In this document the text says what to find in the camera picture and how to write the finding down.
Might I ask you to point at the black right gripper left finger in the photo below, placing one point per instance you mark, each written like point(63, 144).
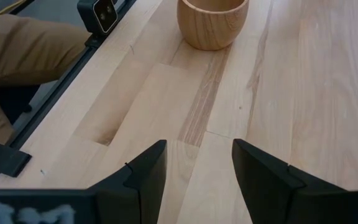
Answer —
point(135, 193)

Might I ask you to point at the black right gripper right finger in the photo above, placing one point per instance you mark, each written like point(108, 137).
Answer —
point(278, 193)

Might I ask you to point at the person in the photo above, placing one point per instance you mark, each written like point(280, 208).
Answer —
point(20, 53)

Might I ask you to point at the black metal table frame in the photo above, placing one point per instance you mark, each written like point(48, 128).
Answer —
point(64, 81)

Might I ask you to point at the black frame bracket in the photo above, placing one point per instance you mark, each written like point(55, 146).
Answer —
point(2, 157)

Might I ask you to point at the black table-level camera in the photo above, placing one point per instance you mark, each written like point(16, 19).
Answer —
point(98, 14)

